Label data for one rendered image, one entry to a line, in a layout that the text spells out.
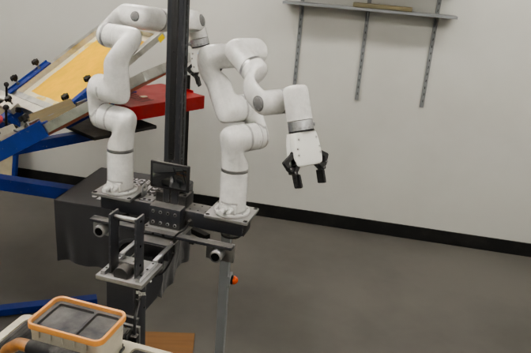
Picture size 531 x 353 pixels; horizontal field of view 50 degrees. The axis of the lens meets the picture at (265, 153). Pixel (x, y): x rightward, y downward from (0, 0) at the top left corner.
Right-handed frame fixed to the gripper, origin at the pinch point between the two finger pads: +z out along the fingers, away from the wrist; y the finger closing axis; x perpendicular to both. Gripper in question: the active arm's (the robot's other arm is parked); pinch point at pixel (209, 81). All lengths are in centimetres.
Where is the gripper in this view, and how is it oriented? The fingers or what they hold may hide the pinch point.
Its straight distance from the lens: 239.0
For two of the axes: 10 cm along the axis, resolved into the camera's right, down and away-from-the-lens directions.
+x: 1.9, -2.9, 9.4
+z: 2.1, 9.4, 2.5
